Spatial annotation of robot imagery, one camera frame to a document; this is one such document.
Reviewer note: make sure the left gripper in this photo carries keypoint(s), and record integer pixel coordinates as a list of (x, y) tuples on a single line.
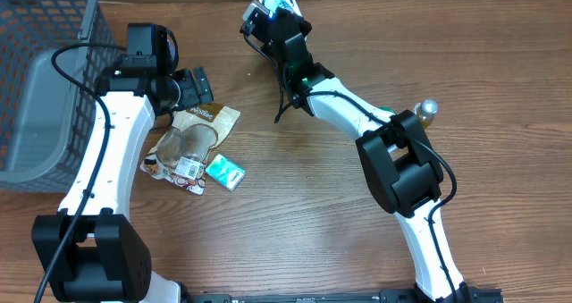
[(189, 96)]

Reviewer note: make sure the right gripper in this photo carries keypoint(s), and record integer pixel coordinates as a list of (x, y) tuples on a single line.
[(306, 30)]

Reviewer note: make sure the teal tissue pack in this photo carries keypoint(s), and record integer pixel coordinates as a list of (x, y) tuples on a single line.
[(274, 5)]

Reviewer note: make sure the brown white snack bag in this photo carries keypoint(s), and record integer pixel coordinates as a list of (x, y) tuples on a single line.
[(181, 154)]

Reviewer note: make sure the teal white tissue packet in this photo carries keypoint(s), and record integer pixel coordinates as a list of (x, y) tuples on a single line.
[(226, 172)]

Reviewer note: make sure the yellow dish soap bottle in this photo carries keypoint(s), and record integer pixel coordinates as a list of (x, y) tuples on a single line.
[(426, 111)]

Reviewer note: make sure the green lid seasoning jar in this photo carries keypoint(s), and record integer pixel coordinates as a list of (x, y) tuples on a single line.
[(388, 109)]

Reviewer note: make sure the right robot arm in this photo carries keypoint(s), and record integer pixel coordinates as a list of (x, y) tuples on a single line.
[(403, 172)]

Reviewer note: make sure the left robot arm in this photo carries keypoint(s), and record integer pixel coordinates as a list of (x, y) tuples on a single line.
[(89, 250)]

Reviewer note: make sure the white barcode scanner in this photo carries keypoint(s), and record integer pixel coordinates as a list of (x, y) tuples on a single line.
[(286, 24)]

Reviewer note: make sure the grey plastic shopping basket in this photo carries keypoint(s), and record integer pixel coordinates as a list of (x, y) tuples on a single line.
[(46, 120)]

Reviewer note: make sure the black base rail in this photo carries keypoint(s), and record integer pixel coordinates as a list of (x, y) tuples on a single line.
[(313, 297)]

